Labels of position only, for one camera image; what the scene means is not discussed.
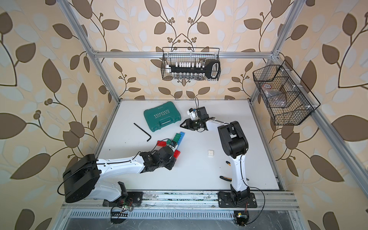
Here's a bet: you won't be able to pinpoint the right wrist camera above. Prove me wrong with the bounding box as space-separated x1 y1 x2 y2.
187 108 198 120

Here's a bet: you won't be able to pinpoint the blue lego brick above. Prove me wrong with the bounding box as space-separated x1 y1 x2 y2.
173 132 185 146

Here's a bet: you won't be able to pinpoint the side wire basket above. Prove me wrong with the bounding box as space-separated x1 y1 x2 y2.
253 60 321 126

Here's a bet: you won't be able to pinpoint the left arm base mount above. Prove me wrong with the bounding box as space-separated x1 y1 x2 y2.
103 182 143 208

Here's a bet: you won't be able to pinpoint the plastic bag in basket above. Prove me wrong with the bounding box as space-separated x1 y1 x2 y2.
262 84 287 107

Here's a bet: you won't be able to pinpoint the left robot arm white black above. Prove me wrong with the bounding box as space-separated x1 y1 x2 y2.
59 146 180 204

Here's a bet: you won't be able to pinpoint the green lego brick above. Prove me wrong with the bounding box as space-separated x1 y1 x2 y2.
166 133 182 148

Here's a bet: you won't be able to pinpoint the red lego brick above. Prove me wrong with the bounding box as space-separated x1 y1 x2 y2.
157 140 167 147
173 149 181 159

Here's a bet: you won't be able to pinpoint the socket bit set holder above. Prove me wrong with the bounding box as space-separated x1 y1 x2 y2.
161 59 221 81

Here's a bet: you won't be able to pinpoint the rear wire basket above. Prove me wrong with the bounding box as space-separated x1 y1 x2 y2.
161 47 221 81

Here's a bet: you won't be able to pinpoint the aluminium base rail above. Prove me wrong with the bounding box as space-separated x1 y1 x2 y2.
61 189 300 212

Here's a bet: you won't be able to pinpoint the yellow handled pliers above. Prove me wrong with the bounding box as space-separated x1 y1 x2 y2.
219 161 232 182

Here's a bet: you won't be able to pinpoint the black allen key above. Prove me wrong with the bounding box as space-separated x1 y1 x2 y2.
133 123 152 142

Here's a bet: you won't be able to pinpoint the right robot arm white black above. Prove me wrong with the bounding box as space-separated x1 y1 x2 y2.
180 107 250 206

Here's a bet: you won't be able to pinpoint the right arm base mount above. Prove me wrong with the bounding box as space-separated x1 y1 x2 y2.
217 191 258 209

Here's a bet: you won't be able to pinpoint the green plastic tool case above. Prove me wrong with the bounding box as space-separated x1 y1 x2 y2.
143 102 182 132

